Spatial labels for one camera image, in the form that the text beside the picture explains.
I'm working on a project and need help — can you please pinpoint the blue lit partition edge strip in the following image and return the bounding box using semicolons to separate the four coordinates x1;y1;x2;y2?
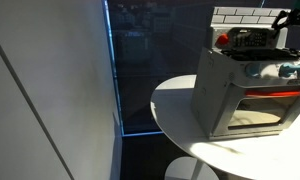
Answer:
102;0;165;137

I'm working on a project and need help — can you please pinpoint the black stove burner grate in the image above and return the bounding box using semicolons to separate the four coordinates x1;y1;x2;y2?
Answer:
221;47;300;62

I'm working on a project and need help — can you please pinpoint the grey toy oven door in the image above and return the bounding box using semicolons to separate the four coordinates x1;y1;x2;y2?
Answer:
211;82;300;138

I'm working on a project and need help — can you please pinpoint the grey toy stove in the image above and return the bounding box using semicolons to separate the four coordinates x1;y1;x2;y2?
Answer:
190;6;300;141

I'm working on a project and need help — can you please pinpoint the red oven door handle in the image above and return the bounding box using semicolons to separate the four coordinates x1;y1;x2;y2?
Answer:
244;87;300;99

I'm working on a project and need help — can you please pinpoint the white round table base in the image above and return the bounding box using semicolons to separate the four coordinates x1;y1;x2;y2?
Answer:
164;156;221;180

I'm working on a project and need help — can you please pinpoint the red round stove knob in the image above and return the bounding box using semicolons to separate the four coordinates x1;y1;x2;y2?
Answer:
215;33;230;48

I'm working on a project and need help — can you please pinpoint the black stove control panel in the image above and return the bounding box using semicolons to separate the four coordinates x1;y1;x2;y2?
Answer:
232;30;269;48

